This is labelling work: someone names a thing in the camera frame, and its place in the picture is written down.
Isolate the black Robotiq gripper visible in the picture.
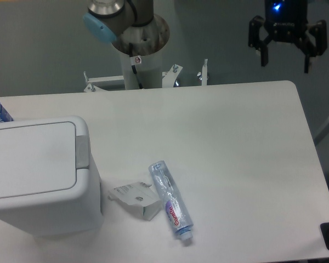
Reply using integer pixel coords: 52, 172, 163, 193
248, 0, 327, 73

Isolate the white trash can with lid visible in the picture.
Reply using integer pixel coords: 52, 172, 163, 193
0, 116, 104, 236

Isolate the crushed clear plastic water bottle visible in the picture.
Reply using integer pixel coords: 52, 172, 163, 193
148, 161, 194, 242

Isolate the small white cardboard box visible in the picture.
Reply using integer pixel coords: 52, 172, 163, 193
108, 181, 162, 221

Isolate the white metal base frame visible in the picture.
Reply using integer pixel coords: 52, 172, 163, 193
83, 58, 209, 93

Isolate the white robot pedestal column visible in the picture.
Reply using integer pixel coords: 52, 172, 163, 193
112, 14, 170, 90

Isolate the black cable on pedestal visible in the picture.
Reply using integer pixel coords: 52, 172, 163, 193
128, 42, 144, 90

